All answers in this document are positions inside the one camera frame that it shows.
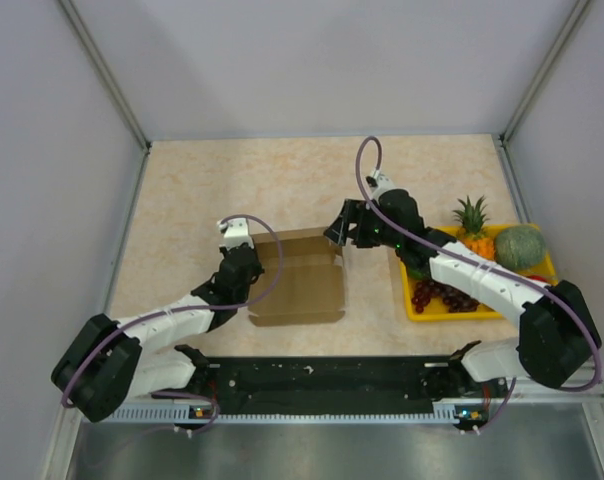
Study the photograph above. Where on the brown cardboard box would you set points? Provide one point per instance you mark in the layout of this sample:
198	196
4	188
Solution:
310	277

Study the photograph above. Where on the purple grape bunch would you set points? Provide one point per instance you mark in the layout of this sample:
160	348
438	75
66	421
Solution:
454	300

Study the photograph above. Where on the green lime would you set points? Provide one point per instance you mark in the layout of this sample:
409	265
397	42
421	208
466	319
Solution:
418	273

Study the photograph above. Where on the green melon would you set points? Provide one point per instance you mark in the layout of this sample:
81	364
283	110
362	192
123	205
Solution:
520	247

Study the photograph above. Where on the orange pineapple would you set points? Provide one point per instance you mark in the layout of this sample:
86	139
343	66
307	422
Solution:
472	232

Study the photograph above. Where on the yellow plastic tray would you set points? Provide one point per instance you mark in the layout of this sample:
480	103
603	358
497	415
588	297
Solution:
432	312

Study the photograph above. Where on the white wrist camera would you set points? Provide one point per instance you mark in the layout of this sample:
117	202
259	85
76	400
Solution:
235	233
379	184

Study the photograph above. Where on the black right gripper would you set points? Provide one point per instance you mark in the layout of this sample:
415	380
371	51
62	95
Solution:
354	212

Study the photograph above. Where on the left aluminium frame post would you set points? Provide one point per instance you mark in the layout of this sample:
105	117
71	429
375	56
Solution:
103	72

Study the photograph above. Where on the aluminium frame post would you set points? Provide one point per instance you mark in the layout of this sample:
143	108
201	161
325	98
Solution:
577	15
103	72

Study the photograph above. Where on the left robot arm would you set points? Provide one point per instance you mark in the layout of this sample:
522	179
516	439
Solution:
111	361

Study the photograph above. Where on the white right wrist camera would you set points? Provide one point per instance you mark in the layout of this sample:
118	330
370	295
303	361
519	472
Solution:
379	184

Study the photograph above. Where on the right aluminium frame post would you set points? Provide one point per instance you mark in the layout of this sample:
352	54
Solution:
577	15

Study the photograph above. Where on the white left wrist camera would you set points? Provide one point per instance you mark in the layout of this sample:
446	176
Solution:
235	233

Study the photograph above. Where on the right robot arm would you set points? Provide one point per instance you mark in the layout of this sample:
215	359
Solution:
556	334

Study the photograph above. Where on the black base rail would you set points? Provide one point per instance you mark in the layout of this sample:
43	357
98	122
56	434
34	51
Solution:
333	385

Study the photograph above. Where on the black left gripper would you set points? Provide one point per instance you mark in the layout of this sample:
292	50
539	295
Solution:
257	269

